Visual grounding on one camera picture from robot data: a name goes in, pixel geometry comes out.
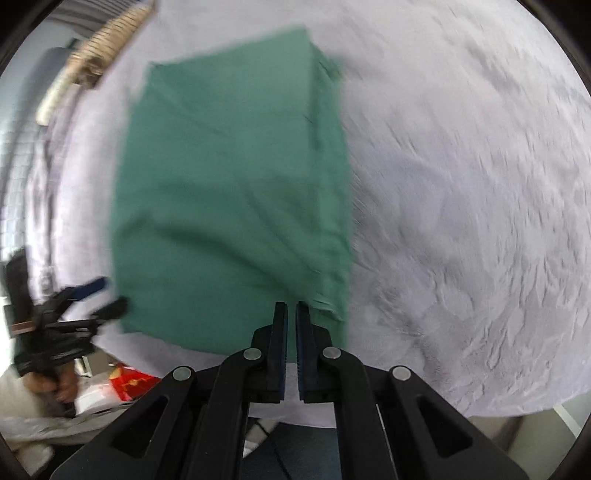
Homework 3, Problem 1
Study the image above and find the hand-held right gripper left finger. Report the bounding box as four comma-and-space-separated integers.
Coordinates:
48, 301, 289, 480

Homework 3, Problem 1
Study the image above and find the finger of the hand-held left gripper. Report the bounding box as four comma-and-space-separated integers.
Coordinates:
67, 276, 110, 303
90, 296, 130, 324

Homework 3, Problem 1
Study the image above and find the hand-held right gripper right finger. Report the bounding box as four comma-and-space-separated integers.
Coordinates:
295, 301, 529, 480

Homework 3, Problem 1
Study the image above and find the green shirt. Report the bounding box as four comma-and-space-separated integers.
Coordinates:
111, 25, 354, 352

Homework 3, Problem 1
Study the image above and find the person's left hand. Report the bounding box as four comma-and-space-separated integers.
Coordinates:
25, 364, 80, 403

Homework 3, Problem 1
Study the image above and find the white plastic bag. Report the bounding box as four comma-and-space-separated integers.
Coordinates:
74, 381, 131, 416

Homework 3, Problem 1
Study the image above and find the red packet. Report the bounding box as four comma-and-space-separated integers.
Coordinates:
108, 364, 163, 402

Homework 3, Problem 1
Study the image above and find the white cloth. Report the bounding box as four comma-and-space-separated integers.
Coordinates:
0, 369, 114, 462

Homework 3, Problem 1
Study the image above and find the dark bag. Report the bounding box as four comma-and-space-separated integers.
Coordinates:
240, 421, 343, 480

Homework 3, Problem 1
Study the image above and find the beige cloth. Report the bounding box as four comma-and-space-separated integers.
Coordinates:
36, 0, 158, 125

